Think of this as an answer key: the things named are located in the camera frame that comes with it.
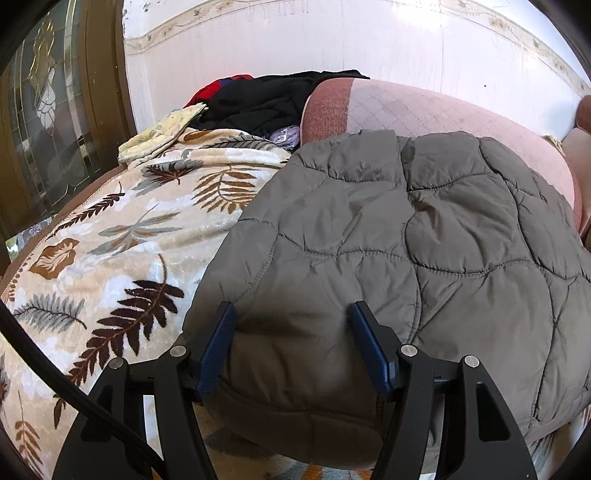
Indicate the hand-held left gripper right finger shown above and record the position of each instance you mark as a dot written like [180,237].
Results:
[369,350]

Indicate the pink sofa backrest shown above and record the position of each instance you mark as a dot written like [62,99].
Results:
[438,110]

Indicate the red garment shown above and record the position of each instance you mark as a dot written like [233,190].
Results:
[207,90]

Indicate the pale yellow patterned cloth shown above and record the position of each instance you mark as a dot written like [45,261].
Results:
[157,134]

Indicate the grey quilted hooded jacket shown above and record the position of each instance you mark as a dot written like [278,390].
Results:
[369,221]

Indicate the leaf print fleece blanket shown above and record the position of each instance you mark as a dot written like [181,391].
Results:
[115,258]

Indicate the black garment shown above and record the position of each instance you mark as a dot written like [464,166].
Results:
[258,104]

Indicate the purple plastic wrapper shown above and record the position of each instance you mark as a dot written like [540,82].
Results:
[286,137]

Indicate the wooden stained glass door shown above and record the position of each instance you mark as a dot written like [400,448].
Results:
[46,115]

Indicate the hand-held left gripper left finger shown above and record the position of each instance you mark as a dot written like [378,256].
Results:
[214,355]

